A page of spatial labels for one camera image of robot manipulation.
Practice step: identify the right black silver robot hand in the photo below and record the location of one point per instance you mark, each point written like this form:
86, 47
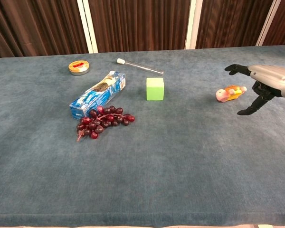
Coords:
270, 79

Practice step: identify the small orange pink turtle toy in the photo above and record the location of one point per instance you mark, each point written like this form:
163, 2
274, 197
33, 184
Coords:
229, 93

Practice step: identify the dark brown curtain panel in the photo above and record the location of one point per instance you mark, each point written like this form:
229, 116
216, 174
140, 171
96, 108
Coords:
230, 22
38, 26
283, 22
140, 23

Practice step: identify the green foam cube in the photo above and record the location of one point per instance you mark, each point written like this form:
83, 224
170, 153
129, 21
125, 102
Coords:
155, 89

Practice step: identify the glass test tube white stopper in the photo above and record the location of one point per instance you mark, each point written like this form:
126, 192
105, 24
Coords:
142, 66

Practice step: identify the blue felt table cloth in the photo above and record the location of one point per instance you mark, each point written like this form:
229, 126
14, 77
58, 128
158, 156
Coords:
156, 166

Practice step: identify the dark red grape bunch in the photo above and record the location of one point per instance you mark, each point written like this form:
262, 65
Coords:
102, 121

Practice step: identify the blue cookie box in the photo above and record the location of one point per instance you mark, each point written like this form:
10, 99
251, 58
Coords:
97, 95

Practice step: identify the round orange lidded tin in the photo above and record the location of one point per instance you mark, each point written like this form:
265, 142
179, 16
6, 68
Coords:
78, 67

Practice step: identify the white partition frame post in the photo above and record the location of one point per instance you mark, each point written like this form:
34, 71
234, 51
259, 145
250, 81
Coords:
88, 26
268, 22
192, 23

